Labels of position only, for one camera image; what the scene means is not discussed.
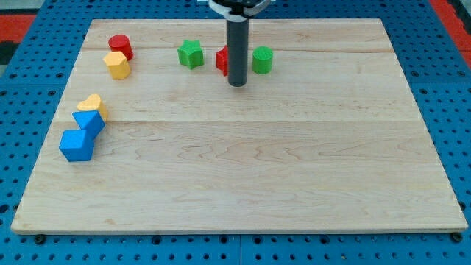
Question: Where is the red star block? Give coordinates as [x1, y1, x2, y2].
[215, 45, 228, 77]

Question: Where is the green star block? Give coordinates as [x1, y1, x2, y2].
[177, 40, 204, 69]

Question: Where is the green cylinder block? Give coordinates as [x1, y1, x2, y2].
[252, 46, 273, 74]

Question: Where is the light wooden board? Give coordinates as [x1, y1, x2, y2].
[11, 18, 468, 235]

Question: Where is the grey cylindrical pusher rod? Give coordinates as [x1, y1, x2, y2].
[226, 20, 249, 87]

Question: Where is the yellow hexagon block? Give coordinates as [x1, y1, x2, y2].
[103, 52, 131, 80]

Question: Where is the blue pentagon block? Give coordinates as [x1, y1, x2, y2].
[72, 110, 105, 139]

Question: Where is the yellow heart block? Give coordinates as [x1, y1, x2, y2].
[77, 93, 108, 121]

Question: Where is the red cylinder block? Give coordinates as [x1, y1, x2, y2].
[108, 35, 134, 60]

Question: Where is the blue cube block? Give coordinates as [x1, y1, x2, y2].
[59, 130, 94, 162]

